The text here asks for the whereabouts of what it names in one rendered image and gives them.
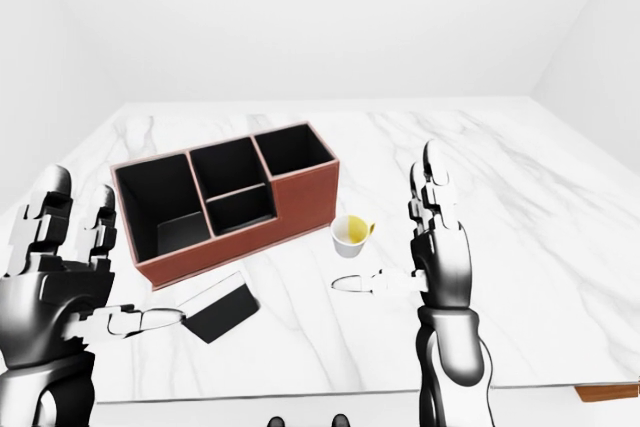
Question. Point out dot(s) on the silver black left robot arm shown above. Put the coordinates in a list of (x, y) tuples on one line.
[(45, 389)]

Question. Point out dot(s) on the red-brown desk caddy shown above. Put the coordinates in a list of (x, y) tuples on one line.
[(225, 197)]

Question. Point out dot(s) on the black book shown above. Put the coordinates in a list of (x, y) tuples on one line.
[(222, 309)]

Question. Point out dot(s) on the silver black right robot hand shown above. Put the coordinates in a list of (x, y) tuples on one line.
[(445, 267)]

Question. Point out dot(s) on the brown wooden table edge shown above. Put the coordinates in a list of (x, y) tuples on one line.
[(610, 391)]

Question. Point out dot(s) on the white mug yellow inside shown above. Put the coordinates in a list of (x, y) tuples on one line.
[(350, 237)]

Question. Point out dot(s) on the small dark rounded shape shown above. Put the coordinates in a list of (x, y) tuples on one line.
[(340, 421), (275, 421)]

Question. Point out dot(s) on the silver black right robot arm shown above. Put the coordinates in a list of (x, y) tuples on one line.
[(455, 367)]

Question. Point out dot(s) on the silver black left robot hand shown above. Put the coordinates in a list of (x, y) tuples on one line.
[(47, 297)]

